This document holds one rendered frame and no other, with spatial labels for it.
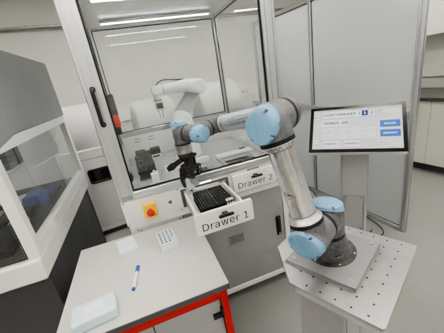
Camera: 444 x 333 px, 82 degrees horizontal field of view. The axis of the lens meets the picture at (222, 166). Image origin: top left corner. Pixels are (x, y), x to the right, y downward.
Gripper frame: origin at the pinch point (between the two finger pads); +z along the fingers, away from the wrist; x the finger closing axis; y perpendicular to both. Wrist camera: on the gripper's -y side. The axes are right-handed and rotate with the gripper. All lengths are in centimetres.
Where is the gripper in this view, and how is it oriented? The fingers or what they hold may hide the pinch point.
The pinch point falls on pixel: (189, 191)
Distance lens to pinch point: 129.1
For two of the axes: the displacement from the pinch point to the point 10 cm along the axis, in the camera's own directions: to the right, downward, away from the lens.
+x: 4.4, -3.7, 8.2
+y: 8.8, 0.2, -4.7
